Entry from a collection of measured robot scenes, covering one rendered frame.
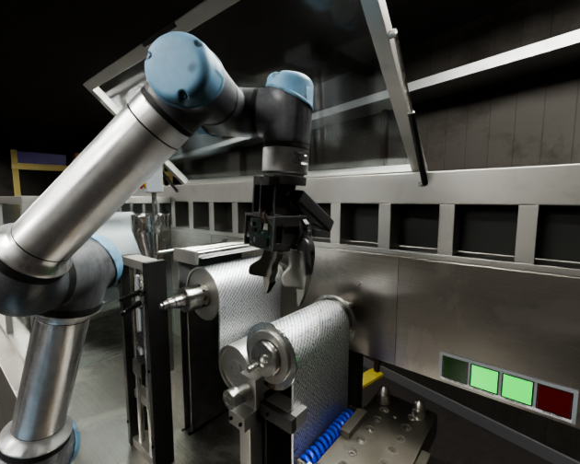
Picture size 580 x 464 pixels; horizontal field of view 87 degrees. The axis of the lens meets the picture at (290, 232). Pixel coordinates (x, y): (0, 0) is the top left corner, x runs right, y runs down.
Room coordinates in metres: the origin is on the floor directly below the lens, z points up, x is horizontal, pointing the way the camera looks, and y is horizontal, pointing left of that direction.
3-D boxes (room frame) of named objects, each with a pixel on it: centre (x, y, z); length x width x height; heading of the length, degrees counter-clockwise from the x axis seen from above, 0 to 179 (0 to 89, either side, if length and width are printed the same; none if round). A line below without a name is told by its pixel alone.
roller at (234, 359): (0.81, 0.06, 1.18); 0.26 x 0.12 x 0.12; 141
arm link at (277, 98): (0.51, 0.01, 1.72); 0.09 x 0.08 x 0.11; 84
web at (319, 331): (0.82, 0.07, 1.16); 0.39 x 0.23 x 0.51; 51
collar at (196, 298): (0.78, 0.25, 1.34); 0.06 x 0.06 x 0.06; 51
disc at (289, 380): (0.64, 0.04, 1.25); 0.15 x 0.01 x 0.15; 51
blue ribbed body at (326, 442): (0.68, -0.10, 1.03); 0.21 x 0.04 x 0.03; 141
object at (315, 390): (0.69, -0.08, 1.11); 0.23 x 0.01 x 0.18; 141
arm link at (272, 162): (0.51, 0.01, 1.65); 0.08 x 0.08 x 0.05
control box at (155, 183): (1.01, 0.45, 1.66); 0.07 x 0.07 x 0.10; 30
